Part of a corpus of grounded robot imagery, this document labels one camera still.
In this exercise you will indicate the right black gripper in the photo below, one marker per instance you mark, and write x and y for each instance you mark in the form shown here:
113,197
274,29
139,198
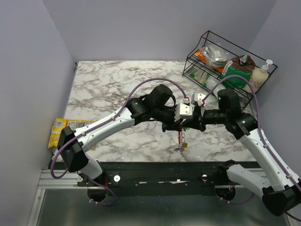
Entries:
197,121

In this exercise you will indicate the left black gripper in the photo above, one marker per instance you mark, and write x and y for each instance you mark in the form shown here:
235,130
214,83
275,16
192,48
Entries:
175,125

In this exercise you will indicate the keyring with keys red tag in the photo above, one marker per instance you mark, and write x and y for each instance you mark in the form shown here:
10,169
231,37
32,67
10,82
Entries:
182,144

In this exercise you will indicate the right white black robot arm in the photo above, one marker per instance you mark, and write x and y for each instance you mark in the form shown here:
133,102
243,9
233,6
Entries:
280,191

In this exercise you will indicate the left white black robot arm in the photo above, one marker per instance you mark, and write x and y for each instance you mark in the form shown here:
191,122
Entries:
73,144

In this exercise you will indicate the clear plastic packet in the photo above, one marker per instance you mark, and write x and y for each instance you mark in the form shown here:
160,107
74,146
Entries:
211,82

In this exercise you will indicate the green white snack packet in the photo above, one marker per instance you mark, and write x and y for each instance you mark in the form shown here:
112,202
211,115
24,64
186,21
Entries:
201,76

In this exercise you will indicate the silver foil bag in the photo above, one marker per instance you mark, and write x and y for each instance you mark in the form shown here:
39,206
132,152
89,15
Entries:
215,55

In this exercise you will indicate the orange snack bag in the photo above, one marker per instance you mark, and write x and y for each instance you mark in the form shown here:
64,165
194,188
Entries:
200,56

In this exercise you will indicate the green brown snack bag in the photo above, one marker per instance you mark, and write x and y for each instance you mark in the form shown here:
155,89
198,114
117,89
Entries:
242,66

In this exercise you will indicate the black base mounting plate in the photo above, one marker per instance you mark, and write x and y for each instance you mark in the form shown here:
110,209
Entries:
158,179

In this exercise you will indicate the white pump soap bottle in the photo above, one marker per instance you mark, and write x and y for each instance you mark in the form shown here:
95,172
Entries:
260,75

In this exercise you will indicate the yellow snack bag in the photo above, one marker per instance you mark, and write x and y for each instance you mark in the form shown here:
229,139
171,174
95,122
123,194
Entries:
60,124

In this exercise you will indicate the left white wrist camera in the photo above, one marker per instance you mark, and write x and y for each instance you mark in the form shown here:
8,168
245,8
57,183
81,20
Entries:
183,111

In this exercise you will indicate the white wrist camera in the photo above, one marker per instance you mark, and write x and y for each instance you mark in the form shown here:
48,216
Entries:
183,111
198,99

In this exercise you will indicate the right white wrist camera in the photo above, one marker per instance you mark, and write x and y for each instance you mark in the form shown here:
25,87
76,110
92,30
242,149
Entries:
198,99

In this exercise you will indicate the black wire rack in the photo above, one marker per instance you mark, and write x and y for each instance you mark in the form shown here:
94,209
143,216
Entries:
193,63

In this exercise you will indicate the aluminium frame rail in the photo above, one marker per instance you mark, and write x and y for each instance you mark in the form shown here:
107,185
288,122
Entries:
46,181

